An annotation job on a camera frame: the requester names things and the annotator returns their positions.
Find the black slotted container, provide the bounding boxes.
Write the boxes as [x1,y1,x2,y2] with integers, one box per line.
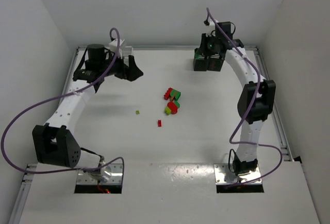
[193,48,209,72]
[207,54,224,72]

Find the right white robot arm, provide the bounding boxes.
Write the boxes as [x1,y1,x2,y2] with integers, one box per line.
[195,19,276,175]

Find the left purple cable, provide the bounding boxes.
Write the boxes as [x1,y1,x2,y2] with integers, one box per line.
[1,27,125,175]

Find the metal base plate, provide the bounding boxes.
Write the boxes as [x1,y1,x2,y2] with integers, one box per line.
[213,163,262,185]
[76,163,124,185]

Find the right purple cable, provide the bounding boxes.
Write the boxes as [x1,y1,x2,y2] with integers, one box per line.
[203,7,284,186]

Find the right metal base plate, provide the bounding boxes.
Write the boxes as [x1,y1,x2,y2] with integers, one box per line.
[213,163,262,185]

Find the red round lego piece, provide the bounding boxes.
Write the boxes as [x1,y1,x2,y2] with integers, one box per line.
[167,101,178,114]

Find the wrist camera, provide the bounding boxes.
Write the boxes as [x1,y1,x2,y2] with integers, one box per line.
[108,39,126,56]
[204,20,215,37]

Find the green lego piece by round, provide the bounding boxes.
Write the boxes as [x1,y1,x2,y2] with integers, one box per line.
[174,101,180,108]

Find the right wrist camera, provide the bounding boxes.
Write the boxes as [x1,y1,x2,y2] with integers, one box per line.
[204,20,215,37]

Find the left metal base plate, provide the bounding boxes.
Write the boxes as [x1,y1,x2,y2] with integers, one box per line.
[76,163,124,185]

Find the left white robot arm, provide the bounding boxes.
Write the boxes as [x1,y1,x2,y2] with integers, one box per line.
[32,39,143,169]

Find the right black slotted container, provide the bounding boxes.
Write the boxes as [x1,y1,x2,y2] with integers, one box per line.
[207,54,224,72]

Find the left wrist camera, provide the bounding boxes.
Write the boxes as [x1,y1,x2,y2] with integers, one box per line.
[108,39,126,56]

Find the lime lego brick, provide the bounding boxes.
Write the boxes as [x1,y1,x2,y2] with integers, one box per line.
[164,107,172,115]

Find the left black slotted container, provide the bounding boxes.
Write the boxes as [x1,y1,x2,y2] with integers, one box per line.
[193,48,209,72]

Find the purple cable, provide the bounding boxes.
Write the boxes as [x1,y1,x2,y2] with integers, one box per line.
[203,7,284,186]
[1,27,125,175]

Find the red lego brick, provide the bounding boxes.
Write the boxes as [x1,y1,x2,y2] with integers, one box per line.
[163,88,172,100]

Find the right white slotted container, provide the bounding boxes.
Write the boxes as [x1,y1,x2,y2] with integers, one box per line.
[122,46,133,66]

